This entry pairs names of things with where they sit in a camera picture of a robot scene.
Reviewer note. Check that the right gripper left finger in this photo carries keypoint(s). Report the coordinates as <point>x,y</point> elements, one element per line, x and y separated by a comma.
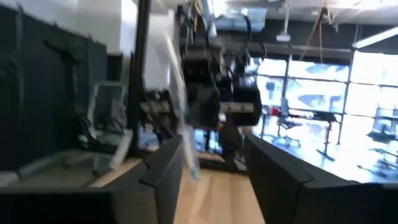
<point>93,205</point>

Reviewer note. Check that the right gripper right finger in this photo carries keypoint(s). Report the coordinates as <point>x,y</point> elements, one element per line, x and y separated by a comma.
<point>311,205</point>

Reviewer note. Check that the blue white bagged toothbrush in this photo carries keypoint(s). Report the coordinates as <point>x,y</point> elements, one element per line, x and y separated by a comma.
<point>181,93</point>

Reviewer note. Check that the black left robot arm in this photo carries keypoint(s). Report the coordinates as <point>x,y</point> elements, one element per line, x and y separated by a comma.
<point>202,105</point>

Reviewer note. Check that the grey office chair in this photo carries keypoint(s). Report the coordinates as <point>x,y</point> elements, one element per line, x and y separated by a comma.
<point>109,105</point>

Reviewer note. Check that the glass panel garage door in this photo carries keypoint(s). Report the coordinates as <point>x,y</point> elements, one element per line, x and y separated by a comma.
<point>317,93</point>

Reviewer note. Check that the dark partition panel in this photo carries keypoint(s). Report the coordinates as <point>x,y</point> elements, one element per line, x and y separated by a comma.
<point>37,93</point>

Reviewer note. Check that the black aluminium table frame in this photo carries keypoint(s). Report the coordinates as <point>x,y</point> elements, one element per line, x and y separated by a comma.
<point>140,77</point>

